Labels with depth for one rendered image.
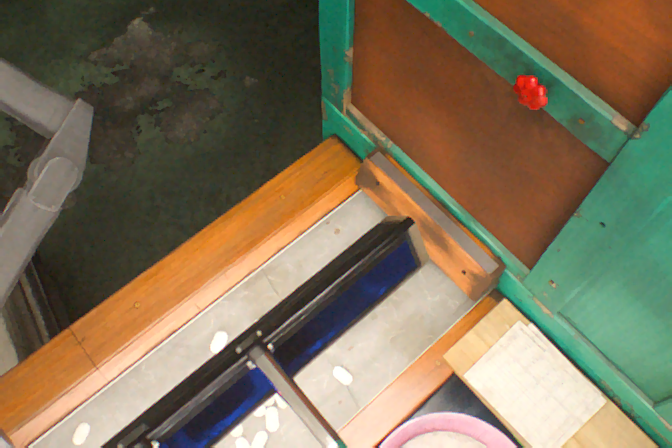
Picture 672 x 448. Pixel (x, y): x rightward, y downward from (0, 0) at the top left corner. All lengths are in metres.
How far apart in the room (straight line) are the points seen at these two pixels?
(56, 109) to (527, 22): 0.59
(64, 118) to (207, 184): 1.22
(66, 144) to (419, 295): 0.62
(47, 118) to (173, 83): 1.46
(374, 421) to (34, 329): 0.89
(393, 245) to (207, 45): 1.77
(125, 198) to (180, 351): 1.08
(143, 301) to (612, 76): 0.80
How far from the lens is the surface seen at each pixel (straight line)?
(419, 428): 1.08
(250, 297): 1.13
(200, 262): 1.14
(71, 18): 2.67
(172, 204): 2.08
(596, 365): 1.08
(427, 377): 1.07
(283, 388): 0.69
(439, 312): 1.12
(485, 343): 1.09
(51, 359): 1.16
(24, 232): 0.91
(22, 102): 0.92
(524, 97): 0.73
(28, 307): 1.68
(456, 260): 1.06
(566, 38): 0.70
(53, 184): 0.88
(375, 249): 0.75
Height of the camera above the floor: 1.80
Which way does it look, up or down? 62 degrees down
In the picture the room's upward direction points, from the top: straight up
